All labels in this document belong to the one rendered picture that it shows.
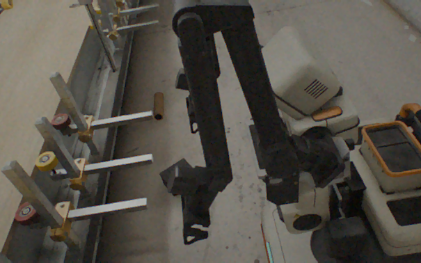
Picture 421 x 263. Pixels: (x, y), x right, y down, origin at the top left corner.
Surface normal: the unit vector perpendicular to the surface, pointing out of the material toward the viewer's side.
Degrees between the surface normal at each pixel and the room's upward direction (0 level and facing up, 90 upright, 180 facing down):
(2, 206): 0
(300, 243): 0
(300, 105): 90
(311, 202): 90
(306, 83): 90
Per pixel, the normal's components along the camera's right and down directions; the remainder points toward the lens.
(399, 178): 0.10, 0.70
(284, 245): -0.14, -0.72
